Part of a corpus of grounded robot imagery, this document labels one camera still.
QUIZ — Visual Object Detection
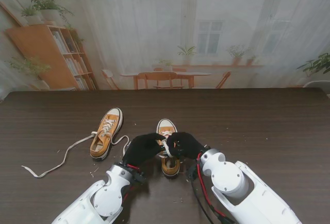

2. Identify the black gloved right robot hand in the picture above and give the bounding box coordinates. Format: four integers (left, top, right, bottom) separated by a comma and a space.
167, 131, 210, 160

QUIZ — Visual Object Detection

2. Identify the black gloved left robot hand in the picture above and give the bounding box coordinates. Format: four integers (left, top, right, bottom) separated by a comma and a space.
122, 132, 166, 169

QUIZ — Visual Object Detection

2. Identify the yellow canvas sneaker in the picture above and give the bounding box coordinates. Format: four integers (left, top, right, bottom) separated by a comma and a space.
89, 107, 124, 161
156, 118, 181, 179

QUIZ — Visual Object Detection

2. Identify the printed room scene backdrop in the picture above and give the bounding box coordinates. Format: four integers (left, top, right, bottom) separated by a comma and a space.
0, 0, 330, 91

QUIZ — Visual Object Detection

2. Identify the red cable on left arm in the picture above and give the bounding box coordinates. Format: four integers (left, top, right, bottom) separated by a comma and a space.
123, 164, 142, 204

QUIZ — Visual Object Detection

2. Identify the red cable on arm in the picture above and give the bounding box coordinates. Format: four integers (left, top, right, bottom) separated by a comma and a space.
123, 164, 142, 204
196, 153, 227, 218

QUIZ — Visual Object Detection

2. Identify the red cable on right arm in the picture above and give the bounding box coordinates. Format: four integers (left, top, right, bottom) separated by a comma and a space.
196, 153, 227, 218

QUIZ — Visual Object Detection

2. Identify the black cable on table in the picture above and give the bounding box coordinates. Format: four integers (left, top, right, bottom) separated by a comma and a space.
190, 177, 215, 224

